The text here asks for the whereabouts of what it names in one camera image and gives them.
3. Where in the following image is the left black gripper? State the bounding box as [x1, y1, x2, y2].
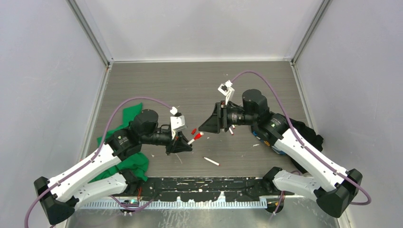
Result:
[141, 128, 192, 156]

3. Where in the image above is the black daisy cloth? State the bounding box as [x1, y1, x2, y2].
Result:
[251, 118, 324, 174]

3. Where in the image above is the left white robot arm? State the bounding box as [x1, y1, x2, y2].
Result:
[34, 109, 192, 225]

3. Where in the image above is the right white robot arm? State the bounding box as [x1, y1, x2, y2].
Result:
[198, 89, 363, 218]

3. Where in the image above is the slotted cable duct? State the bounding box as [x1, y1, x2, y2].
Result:
[81, 198, 267, 209]

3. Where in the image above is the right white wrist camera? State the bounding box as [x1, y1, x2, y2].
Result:
[218, 80, 235, 108]

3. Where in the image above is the green cloth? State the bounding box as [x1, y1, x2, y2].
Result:
[89, 103, 149, 183]

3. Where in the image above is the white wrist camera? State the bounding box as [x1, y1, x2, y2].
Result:
[218, 80, 235, 108]
[170, 106, 186, 140]

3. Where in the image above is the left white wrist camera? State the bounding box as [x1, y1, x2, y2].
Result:
[170, 106, 186, 140]

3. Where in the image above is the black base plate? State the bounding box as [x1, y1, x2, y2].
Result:
[108, 177, 295, 203]

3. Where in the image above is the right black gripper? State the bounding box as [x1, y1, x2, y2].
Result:
[199, 101, 257, 134]

